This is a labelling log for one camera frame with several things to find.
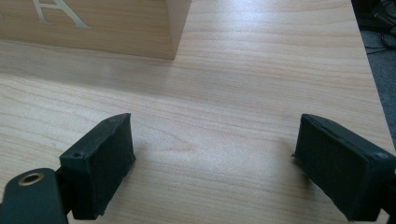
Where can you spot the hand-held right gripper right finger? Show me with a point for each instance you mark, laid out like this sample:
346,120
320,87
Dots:
342,168

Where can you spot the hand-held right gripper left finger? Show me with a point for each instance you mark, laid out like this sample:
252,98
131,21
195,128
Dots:
96,168

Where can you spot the wooden box with white letter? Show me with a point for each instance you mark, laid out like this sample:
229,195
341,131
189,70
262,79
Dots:
93,25

